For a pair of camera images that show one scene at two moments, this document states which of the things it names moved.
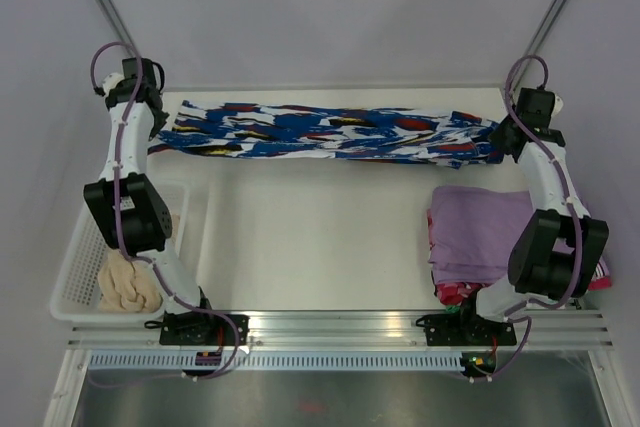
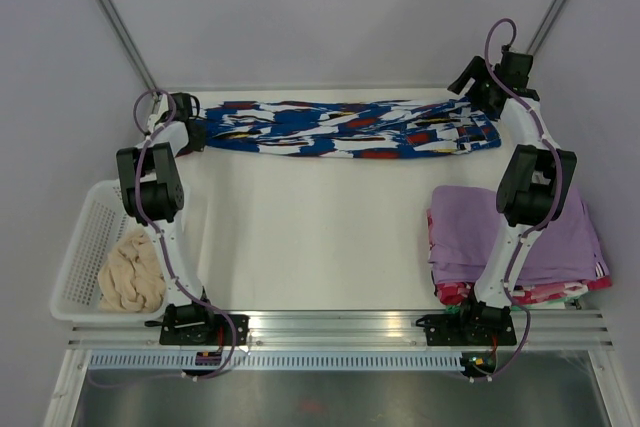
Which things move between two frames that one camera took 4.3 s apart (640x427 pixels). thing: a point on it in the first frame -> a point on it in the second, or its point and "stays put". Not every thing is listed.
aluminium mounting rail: [328, 328] stays put
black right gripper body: [499, 136] -> [480, 91]
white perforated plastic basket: [76, 294] stays put
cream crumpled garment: [129, 286] stays put
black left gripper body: [160, 119] -> [198, 143]
